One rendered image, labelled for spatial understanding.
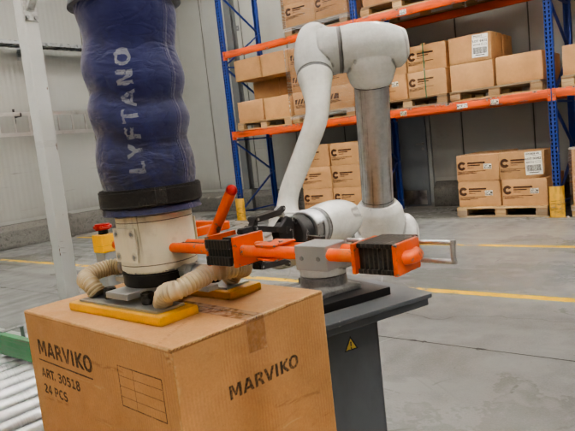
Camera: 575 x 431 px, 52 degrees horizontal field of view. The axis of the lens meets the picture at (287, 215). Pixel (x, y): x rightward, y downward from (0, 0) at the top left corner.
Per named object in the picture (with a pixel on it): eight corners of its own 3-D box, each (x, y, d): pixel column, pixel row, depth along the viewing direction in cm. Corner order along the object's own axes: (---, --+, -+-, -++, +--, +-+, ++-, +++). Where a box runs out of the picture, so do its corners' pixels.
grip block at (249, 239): (204, 267, 117) (200, 237, 117) (239, 256, 125) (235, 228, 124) (234, 268, 112) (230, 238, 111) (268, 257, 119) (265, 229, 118)
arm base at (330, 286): (321, 280, 213) (319, 264, 213) (363, 287, 195) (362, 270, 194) (280, 291, 203) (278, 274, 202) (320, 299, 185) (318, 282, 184)
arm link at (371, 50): (351, 251, 206) (414, 245, 205) (355, 275, 191) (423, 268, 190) (332, 21, 174) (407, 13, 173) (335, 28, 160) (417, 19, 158)
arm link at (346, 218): (342, 239, 134) (302, 259, 142) (376, 227, 146) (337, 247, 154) (323, 196, 135) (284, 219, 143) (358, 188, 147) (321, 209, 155)
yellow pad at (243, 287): (138, 289, 150) (135, 270, 150) (168, 280, 158) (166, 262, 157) (231, 301, 128) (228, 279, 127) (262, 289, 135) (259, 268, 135)
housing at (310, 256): (294, 270, 104) (292, 245, 103) (318, 262, 109) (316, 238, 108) (326, 273, 99) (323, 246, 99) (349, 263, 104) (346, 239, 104)
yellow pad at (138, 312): (68, 310, 136) (65, 289, 135) (107, 298, 143) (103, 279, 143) (160, 327, 114) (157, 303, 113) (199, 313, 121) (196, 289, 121)
